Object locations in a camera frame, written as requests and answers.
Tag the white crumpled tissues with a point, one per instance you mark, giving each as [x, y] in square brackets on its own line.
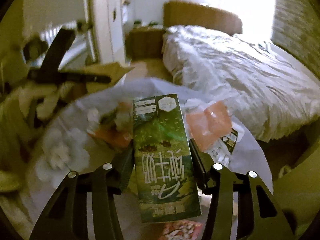
[62, 152]

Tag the brown wooden nightstand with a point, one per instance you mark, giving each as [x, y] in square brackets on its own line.
[145, 43]

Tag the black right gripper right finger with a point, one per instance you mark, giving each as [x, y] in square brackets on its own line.
[259, 216]

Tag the patterned grey curtain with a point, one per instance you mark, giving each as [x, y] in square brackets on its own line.
[296, 30]

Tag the pink snack box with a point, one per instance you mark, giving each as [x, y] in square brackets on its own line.
[182, 229]

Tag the white cabinet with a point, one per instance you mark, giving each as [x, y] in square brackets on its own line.
[297, 190]

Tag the brown cardboard piece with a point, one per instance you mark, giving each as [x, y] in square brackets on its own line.
[114, 70]

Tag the brown headboard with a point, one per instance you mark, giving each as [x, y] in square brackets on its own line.
[176, 12]

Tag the bed with white duvet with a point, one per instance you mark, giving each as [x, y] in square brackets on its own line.
[271, 96]

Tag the white radiator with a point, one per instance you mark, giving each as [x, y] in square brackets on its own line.
[78, 49]

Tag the white door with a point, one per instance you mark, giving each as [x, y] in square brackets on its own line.
[105, 36]

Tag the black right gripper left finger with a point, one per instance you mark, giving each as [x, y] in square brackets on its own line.
[65, 214]

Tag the green milk carton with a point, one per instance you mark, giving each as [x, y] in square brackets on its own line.
[166, 186]

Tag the white printed label wrapper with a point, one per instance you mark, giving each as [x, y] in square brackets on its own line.
[222, 150]

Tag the orange plastic wrapper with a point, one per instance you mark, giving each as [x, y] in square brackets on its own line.
[208, 125]

